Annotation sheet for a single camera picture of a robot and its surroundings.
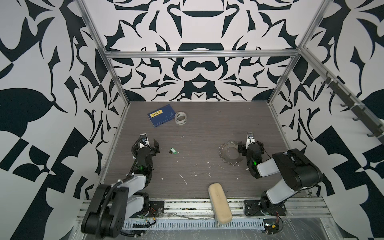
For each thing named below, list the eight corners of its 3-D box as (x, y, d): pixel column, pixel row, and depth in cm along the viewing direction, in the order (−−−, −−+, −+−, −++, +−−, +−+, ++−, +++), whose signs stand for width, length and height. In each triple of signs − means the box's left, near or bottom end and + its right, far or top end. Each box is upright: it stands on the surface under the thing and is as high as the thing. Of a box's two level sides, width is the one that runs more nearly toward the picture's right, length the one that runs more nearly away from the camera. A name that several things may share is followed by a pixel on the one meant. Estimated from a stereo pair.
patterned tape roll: (174, 125, 108) (174, 121, 105) (175, 115, 114) (175, 111, 111) (186, 125, 108) (186, 121, 105) (186, 115, 114) (186, 111, 111)
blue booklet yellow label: (154, 127, 107) (154, 125, 106) (147, 116, 114) (146, 114, 112) (177, 116, 114) (177, 114, 112) (169, 106, 121) (169, 104, 119)
